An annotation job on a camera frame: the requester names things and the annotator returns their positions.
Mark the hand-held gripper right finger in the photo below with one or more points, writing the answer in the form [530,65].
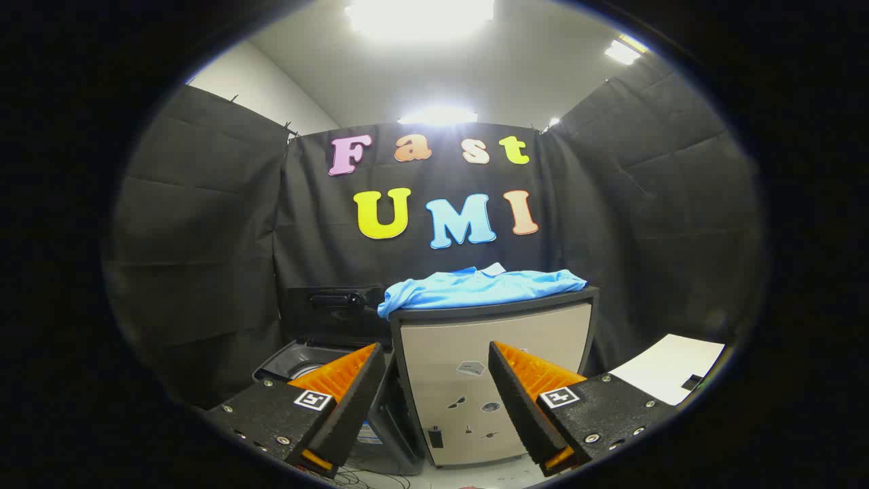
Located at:
[519,401]

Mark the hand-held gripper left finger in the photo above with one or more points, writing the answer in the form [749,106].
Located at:
[353,401]

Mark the dark grey washing machine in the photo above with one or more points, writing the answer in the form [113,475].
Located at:
[390,435]

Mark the light blue polo shirt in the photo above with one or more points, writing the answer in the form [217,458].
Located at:
[475,286]

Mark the white flat board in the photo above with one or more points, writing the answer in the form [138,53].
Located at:
[669,367]

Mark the long ceiling light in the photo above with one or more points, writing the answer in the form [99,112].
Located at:
[438,117]

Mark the rectangular ceiling light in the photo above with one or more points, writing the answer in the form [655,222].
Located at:
[623,51]

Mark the large ceiling light panel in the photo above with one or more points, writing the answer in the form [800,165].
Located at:
[419,15]

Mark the beige cabinet with black frame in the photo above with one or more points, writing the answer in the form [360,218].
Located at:
[441,346]

